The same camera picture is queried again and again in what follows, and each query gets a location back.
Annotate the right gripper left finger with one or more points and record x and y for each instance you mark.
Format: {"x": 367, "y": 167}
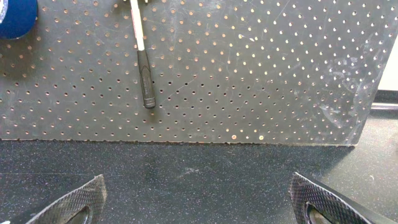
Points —
{"x": 85, "y": 194}

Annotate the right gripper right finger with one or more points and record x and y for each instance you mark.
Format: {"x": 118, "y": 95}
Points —
{"x": 311, "y": 193}

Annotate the black pegboard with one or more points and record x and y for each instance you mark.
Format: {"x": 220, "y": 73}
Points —
{"x": 248, "y": 77}

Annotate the hammer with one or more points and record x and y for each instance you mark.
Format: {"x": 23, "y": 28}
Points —
{"x": 146, "y": 77}

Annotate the roll of blue tape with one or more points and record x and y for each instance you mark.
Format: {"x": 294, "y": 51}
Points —
{"x": 15, "y": 18}

